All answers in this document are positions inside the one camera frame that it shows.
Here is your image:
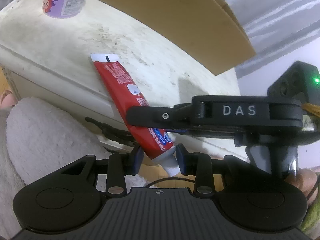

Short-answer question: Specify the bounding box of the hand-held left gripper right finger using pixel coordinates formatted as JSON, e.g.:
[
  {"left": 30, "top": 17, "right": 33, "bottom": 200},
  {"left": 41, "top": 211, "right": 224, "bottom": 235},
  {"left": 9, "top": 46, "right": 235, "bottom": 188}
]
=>
[{"left": 176, "top": 144, "right": 273, "bottom": 198}]

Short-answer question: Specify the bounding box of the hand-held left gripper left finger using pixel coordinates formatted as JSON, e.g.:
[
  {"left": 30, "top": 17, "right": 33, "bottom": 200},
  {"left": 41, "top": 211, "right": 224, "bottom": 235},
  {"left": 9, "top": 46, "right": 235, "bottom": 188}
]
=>
[{"left": 59, "top": 145, "right": 145, "bottom": 197}]

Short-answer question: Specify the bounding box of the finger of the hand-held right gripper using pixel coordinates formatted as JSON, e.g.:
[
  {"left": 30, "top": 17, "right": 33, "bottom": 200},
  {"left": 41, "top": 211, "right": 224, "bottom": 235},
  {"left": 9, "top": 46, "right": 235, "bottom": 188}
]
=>
[{"left": 126, "top": 103, "right": 209, "bottom": 133}]

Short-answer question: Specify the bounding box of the red toothpaste tube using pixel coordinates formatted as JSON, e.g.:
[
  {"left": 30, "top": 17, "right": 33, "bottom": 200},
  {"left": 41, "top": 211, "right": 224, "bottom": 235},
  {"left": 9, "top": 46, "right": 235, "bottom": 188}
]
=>
[{"left": 90, "top": 53, "right": 181, "bottom": 177}]

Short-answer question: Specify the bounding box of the brown cardboard box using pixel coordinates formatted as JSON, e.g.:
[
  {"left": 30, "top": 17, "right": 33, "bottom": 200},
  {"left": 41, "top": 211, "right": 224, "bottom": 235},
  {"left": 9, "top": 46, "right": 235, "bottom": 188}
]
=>
[{"left": 89, "top": 0, "right": 257, "bottom": 76}]

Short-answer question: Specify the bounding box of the person's right hand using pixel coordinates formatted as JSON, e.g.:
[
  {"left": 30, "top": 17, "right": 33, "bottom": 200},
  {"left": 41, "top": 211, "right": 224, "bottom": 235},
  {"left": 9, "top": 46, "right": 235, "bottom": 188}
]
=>
[{"left": 285, "top": 169, "right": 320, "bottom": 201}]

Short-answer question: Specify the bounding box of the white fluffy towel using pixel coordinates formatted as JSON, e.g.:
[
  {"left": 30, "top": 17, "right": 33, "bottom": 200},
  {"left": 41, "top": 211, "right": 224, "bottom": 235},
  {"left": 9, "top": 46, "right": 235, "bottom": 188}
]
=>
[{"left": 0, "top": 97, "right": 148, "bottom": 240}]

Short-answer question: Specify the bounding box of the grey curtain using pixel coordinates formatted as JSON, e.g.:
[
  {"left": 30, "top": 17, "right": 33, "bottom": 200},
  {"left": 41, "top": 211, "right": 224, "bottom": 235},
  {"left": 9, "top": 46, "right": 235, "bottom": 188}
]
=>
[{"left": 207, "top": 0, "right": 320, "bottom": 80}]

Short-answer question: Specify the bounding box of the pink object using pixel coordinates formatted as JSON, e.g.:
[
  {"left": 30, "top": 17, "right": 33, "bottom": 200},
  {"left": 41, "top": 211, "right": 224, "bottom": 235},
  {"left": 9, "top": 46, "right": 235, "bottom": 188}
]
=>
[{"left": 0, "top": 89, "right": 16, "bottom": 110}]

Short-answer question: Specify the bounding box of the thin black cable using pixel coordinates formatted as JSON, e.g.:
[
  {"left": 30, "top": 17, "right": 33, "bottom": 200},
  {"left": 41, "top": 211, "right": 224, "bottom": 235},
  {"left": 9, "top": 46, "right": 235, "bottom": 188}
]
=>
[{"left": 144, "top": 176, "right": 196, "bottom": 188}]

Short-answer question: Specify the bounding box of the black twisted cable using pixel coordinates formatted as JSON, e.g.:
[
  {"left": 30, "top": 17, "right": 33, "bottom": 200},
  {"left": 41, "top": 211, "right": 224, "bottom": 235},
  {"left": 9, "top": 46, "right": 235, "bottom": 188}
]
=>
[{"left": 84, "top": 116, "right": 141, "bottom": 153}]

